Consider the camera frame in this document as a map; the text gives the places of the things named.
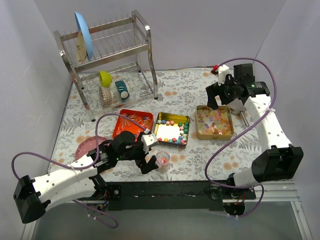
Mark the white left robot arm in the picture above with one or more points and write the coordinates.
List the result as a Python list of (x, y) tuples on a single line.
[(82, 178)]

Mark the pink dotted plate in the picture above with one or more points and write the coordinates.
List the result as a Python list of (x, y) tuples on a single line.
[(84, 147)]

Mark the metal dish rack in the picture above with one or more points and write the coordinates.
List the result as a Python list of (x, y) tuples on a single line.
[(121, 47)]

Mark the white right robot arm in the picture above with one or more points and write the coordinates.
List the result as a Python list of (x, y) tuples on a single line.
[(279, 159)]

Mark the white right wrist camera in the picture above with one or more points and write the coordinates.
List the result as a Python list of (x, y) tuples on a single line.
[(221, 72)]

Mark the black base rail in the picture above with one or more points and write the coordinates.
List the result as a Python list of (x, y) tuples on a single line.
[(171, 195)]

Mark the clear drinking glass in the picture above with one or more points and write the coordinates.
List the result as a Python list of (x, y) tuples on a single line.
[(163, 161)]

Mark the blue plate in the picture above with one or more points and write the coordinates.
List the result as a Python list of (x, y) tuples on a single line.
[(82, 26)]

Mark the patterned beige cup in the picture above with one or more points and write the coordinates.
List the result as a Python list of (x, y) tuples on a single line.
[(106, 96)]

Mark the metal scoop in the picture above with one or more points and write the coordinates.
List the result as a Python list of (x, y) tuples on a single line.
[(237, 108)]

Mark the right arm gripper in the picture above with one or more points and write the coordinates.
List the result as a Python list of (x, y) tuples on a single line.
[(216, 90)]

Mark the dark tin of star candies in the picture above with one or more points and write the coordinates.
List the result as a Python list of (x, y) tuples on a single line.
[(172, 130)]

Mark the gold tin of flat candies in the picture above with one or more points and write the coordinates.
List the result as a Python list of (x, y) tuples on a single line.
[(213, 124)]

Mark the teal patterned cup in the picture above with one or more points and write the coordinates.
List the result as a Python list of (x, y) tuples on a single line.
[(122, 89)]

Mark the floral table mat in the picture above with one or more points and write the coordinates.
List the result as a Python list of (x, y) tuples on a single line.
[(179, 92)]

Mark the beige plate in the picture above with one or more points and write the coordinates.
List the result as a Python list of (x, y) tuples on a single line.
[(81, 49)]

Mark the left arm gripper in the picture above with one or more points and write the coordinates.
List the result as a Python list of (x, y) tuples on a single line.
[(141, 157)]

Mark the orange lollipop tray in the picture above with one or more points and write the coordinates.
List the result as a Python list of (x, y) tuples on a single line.
[(138, 119)]

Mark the green bowl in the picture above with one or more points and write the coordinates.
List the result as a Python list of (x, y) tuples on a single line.
[(105, 79)]

